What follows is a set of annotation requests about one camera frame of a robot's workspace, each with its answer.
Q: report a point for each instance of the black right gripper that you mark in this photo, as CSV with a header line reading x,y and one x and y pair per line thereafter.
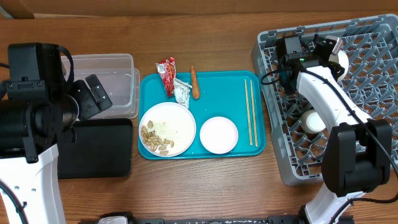
x,y
334,67

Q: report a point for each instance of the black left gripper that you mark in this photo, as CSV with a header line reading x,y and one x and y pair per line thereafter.
x,y
91,105

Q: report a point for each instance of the white bowl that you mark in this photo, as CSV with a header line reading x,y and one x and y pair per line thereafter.
x,y
342,59

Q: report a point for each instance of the small white cup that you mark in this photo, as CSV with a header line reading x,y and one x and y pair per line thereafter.
x,y
311,122

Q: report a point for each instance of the small pink plate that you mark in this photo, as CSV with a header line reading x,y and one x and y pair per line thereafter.
x,y
219,135

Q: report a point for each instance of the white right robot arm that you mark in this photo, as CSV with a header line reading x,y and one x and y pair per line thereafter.
x,y
357,158

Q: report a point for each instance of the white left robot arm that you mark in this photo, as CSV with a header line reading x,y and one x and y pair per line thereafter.
x,y
40,102

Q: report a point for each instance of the grey dishwasher rack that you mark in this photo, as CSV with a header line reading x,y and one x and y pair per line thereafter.
x,y
371,82

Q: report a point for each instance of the clear plastic bin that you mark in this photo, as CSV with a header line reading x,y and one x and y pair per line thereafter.
x,y
119,78

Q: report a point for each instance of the black plastic tray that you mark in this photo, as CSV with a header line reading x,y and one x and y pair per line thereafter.
x,y
96,148

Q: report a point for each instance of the peanut pile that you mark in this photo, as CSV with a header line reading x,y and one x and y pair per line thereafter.
x,y
158,137

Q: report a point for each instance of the large white plate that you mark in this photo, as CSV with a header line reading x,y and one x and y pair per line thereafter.
x,y
178,119

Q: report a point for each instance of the red snack wrapper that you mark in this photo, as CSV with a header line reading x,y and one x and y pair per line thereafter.
x,y
167,72

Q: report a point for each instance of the crumpled white tissue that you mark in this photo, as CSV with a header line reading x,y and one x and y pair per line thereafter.
x,y
182,92

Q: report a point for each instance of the orange carrot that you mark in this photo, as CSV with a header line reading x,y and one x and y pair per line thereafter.
x,y
195,87

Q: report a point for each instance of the right wooden chopstick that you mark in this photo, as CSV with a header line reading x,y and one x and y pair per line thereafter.
x,y
254,114

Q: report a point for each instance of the wooden chopstick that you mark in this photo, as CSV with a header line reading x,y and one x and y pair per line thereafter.
x,y
254,114
248,112

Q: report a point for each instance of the teal serving tray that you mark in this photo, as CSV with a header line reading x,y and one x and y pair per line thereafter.
x,y
225,94

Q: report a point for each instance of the left wooden chopstick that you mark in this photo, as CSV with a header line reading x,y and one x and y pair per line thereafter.
x,y
248,112

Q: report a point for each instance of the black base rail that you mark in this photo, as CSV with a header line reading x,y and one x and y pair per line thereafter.
x,y
273,219

